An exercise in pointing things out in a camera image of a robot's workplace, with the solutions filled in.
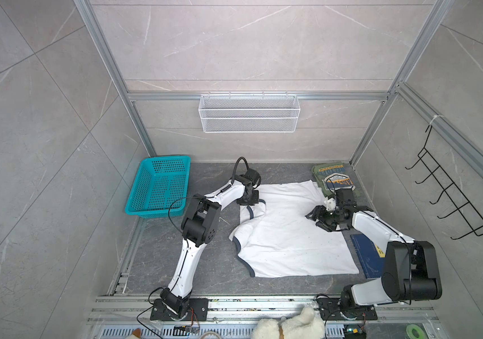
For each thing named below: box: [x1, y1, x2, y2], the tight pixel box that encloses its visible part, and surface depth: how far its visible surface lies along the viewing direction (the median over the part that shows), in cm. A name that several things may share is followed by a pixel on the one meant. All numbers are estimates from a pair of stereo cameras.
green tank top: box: [312, 161, 362, 198], surface depth 111 cm
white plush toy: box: [250, 306, 326, 339], surface depth 63 cm
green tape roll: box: [406, 324, 426, 339], surface depth 71 cm
